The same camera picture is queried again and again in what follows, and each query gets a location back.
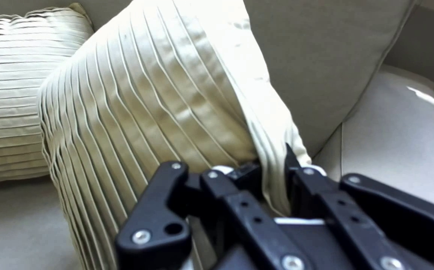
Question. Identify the cream striped pillow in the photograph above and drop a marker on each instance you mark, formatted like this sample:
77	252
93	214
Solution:
150	99
15	90

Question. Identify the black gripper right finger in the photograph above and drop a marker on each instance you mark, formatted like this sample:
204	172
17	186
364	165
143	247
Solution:
361	225

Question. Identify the grey fabric sofa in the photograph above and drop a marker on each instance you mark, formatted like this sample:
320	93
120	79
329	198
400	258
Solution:
391	150

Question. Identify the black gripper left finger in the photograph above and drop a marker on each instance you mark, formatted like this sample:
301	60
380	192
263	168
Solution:
150	240

